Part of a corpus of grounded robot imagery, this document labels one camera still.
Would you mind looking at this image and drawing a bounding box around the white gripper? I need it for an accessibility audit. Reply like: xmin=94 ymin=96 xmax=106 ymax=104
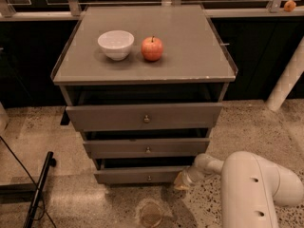
xmin=174 ymin=166 xmax=204 ymax=191

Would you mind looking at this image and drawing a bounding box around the grey bottom drawer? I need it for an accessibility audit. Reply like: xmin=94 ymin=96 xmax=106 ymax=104
xmin=94 ymin=156 xmax=194 ymax=184

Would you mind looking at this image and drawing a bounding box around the grey drawer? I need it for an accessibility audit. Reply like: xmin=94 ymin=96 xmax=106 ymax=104
xmin=66 ymin=103 xmax=222 ymax=131
xmin=94 ymin=156 xmax=194 ymax=184
xmin=84 ymin=138 xmax=210 ymax=159

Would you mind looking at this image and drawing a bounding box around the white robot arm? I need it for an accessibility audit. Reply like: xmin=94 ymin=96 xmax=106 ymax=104
xmin=174 ymin=151 xmax=303 ymax=228

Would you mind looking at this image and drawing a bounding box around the grey middle drawer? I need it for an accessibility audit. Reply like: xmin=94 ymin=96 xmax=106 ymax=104
xmin=84 ymin=138 xmax=210 ymax=159

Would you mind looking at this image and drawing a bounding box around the grey top drawer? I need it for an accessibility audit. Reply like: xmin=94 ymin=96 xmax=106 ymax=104
xmin=66 ymin=103 xmax=222 ymax=131

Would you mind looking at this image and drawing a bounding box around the grey metal drawer cabinet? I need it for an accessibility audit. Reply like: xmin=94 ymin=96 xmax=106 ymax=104
xmin=50 ymin=4 xmax=239 ymax=173

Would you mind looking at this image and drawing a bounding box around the round floor drain cover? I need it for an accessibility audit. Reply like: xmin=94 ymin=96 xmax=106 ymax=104
xmin=140 ymin=202 xmax=163 ymax=228

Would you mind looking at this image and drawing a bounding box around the black metal stand leg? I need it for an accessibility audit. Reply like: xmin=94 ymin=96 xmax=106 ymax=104
xmin=23 ymin=151 xmax=56 ymax=228

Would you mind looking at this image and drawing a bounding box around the red apple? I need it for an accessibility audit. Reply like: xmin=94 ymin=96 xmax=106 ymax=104
xmin=141 ymin=36 xmax=163 ymax=62

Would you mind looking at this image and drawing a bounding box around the white ceramic bowl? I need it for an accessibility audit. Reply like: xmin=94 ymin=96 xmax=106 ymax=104
xmin=97 ymin=30 xmax=134 ymax=61

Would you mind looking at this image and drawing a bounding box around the small orange fruit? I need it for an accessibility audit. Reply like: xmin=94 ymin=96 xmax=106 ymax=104
xmin=284 ymin=0 xmax=296 ymax=12

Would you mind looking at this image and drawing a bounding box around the white diagonal post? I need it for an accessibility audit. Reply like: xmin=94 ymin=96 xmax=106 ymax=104
xmin=266 ymin=37 xmax=304 ymax=111

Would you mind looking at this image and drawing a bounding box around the black cable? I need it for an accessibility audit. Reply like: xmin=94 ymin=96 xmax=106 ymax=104
xmin=0 ymin=135 xmax=58 ymax=228

